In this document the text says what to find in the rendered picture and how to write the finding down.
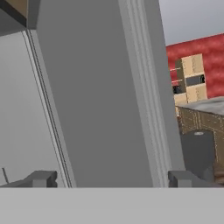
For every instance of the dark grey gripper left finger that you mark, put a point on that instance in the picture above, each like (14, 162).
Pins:
(43, 178)

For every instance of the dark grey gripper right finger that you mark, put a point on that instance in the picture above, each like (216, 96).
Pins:
(179, 179)

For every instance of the tan dining counter island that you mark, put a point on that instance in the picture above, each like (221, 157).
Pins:
(204, 116)

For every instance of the light grey fridge door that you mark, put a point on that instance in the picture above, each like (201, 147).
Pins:
(20, 110)

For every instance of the grey round stool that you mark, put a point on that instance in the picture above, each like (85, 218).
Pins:
(198, 151)

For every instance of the tan tall cupboard with oven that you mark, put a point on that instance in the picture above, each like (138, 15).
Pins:
(192, 78)

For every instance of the brown overhead cupboard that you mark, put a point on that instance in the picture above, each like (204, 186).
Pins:
(17, 8)

